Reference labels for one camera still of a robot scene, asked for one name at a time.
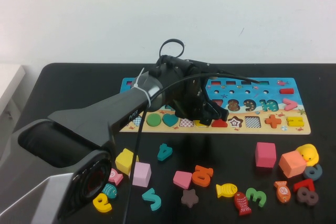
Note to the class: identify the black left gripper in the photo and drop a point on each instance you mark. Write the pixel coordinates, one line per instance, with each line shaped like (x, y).
(193, 98)

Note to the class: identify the yellow pentagon piece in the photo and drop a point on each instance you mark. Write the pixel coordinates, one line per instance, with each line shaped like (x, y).
(200, 123)

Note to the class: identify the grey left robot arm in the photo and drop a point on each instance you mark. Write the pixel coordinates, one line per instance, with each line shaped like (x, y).
(78, 129)

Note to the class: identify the red triangle piece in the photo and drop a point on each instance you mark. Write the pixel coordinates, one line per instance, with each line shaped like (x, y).
(221, 124)

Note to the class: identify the teal heart piece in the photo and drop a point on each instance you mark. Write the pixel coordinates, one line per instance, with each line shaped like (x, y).
(170, 121)

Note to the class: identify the orange number ten piece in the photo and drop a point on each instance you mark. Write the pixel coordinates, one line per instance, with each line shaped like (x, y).
(206, 170)

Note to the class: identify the green circle piece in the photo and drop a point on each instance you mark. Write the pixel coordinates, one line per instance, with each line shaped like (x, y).
(154, 120)

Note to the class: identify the teal number four piece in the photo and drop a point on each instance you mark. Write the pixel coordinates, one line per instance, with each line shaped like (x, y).
(166, 153)

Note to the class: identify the orange plus sign piece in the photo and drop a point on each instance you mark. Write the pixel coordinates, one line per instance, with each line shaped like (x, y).
(273, 121)

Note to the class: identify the blue wooden puzzle board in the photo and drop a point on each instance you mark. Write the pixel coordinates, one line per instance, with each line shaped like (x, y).
(273, 96)

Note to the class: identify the pink trapezoid piece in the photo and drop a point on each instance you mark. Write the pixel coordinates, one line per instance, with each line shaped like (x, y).
(182, 179)

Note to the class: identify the red minus sign piece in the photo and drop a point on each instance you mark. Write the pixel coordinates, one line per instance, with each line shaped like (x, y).
(286, 91)

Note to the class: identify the pink greater-than sign piece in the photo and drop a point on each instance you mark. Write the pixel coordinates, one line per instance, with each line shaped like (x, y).
(292, 104)

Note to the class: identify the yellow equals sign piece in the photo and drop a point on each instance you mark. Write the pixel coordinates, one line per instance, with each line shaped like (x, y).
(294, 123)

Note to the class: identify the brown star piece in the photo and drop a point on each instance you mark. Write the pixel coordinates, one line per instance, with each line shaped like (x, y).
(189, 198)

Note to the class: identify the green number three piece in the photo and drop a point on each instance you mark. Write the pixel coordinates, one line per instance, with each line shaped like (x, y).
(261, 196)

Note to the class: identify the teal number five piece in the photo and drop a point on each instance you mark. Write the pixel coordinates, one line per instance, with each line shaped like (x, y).
(152, 200)

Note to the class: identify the red number seven piece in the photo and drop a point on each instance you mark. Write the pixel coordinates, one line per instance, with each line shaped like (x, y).
(304, 184)

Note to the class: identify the brown number eight piece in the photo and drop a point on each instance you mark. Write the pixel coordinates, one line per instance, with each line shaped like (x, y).
(307, 196)

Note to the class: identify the yellow number nine piece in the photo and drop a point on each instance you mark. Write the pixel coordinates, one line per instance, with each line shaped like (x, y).
(106, 207)

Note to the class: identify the magenta cube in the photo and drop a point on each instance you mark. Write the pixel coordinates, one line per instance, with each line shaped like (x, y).
(265, 155)

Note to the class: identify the white zip tie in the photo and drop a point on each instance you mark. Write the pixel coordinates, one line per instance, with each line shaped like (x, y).
(141, 91)

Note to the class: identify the yellow wooden fish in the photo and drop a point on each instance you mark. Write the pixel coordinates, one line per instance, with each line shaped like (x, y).
(227, 190)

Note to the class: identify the light pink cube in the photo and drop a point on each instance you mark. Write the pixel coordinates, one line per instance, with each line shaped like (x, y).
(143, 175)

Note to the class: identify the red wooden fish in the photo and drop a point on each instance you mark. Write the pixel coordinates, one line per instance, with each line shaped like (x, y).
(242, 203)

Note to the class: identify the salmon orange cube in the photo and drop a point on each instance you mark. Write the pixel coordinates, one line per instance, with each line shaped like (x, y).
(292, 165)

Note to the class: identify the yellow cube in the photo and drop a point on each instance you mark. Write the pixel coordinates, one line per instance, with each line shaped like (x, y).
(123, 159)

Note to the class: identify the orange wooden fish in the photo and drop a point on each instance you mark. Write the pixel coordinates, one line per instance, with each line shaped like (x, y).
(283, 192)

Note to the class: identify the yellow rubber duck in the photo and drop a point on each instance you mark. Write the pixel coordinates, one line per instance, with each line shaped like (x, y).
(309, 154)

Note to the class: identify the pink wooden fish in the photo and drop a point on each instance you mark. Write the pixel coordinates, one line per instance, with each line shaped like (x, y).
(116, 178)

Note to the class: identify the blue-grey number six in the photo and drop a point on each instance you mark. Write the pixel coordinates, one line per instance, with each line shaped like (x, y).
(319, 170)

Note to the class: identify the teal wooden fish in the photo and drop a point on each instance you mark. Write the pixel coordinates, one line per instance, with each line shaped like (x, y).
(110, 191)

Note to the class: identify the small black cabinet latch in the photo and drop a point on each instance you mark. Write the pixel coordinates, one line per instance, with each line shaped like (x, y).
(9, 113)

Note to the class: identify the white cabinet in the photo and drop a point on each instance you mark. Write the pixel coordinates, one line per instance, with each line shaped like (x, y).
(8, 82)

